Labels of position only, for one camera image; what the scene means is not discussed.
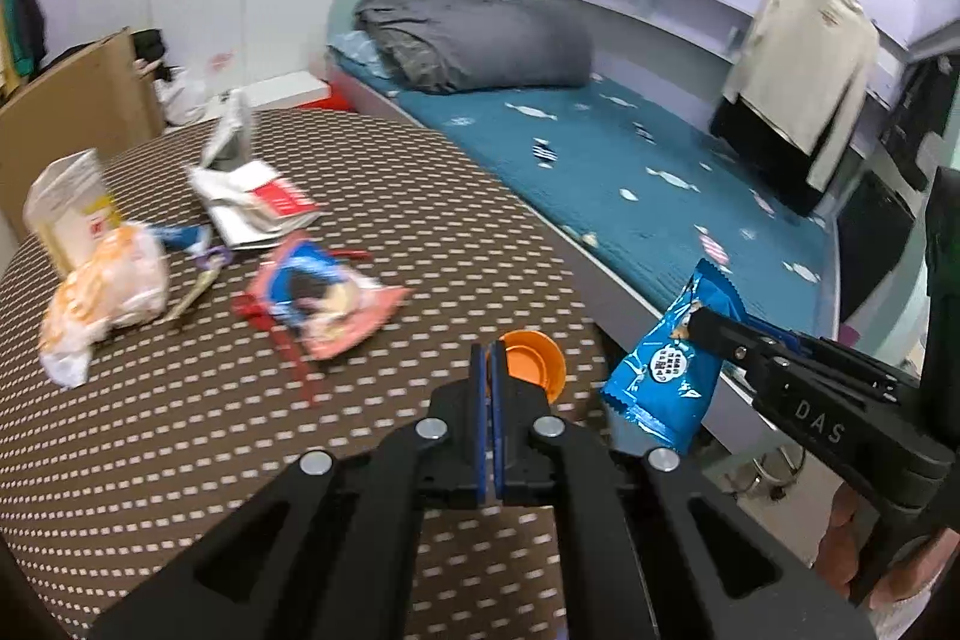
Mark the orange plastic cap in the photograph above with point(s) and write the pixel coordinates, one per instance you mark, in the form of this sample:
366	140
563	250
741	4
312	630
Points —
529	362

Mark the red box with white lid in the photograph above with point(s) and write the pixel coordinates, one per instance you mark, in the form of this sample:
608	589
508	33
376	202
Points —
289	87

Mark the cream hanging sweater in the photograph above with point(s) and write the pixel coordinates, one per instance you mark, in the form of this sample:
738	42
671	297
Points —
810	63

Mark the orange white plastic bag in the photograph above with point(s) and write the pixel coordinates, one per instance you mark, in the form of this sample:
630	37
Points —
105	299

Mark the silver foil wrapper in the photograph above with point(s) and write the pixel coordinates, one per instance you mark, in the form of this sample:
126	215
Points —
229	138

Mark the person's right hand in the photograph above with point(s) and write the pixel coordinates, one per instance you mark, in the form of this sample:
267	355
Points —
840	535

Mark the black hanging garment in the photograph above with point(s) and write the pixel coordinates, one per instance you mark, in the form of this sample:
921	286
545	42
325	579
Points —
757	156

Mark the dark hanging jacket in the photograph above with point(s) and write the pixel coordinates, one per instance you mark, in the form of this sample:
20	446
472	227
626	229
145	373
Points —
31	21

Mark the small blue wrapper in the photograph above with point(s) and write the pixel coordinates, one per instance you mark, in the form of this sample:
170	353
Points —
176	234

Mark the green hanging jacket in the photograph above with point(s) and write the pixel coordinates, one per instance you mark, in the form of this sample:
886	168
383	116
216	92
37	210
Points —
7	10

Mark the brown cardboard box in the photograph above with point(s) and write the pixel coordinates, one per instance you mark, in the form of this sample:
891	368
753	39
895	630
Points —
67	100

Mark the red and blue snack wrapper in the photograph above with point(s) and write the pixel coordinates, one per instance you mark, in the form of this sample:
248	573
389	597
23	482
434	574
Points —
255	308

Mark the grey folded quilt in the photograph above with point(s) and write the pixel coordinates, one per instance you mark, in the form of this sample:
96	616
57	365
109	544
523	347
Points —
487	40

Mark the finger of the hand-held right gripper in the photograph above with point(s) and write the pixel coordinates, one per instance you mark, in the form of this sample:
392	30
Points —
832	362
724	340

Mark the blue striped pillow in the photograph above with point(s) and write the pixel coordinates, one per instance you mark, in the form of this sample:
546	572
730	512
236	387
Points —
352	49

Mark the small black bag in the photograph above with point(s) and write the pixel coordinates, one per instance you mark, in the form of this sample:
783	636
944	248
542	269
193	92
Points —
150	48

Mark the large black bag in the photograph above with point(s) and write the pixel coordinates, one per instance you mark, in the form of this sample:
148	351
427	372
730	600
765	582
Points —
874	227

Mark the gold wrapper with purple loop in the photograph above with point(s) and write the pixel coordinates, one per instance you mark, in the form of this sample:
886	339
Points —
189	299

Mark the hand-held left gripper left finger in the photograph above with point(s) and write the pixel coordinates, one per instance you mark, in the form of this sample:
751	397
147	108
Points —
478	430

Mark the blue fish print bedsheet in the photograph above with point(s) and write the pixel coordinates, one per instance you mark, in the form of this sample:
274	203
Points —
637	183

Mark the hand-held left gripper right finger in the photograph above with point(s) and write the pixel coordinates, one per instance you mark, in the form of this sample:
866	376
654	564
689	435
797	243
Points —
498	430

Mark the blue snack packet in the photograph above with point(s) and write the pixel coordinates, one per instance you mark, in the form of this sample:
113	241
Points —
660	377

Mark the white red paper leaflet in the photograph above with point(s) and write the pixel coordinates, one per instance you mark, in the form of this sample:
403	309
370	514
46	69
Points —
255	201

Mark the white and yellow carton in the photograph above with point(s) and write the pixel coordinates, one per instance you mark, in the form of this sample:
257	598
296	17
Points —
67	212

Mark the brown polka dot tablecloth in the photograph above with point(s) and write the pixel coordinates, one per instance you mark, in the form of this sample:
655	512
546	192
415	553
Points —
412	197

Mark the dark hanging coat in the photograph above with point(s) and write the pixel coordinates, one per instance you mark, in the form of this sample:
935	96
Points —
919	115

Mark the pink snack packet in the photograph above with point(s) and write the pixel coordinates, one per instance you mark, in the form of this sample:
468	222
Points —
322	295

